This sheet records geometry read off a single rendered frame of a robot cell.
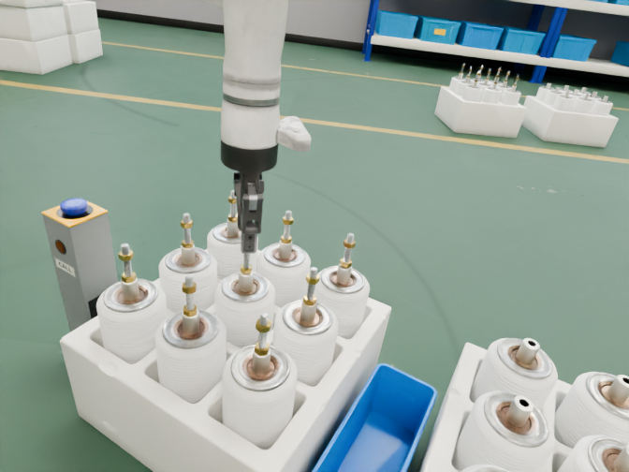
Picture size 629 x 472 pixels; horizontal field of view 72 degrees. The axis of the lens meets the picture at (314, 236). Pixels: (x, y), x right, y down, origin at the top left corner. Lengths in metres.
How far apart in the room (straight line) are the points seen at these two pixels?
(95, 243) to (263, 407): 0.41
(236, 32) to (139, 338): 0.44
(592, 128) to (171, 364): 2.83
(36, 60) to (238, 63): 2.75
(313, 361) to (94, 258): 0.41
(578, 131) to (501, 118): 0.49
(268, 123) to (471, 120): 2.27
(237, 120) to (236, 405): 0.35
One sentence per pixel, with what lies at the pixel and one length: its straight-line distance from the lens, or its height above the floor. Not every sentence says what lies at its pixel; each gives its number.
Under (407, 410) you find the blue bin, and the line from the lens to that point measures 0.85.
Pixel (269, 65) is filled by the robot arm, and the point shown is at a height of 0.59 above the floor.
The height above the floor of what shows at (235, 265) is 0.21.
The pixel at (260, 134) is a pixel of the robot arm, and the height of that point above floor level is 0.51.
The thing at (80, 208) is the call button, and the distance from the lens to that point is 0.79.
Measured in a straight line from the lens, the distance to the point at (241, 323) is 0.69.
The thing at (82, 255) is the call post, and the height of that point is 0.25.
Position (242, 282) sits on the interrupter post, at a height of 0.27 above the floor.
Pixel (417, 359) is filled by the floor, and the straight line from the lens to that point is 1.01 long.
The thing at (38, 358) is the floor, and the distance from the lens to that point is 1.02.
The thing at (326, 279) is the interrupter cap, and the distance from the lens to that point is 0.73.
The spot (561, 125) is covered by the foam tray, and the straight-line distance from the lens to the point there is 3.02.
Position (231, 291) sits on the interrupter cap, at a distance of 0.69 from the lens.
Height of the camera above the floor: 0.68
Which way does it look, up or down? 31 degrees down
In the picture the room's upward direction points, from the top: 7 degrees clockwise
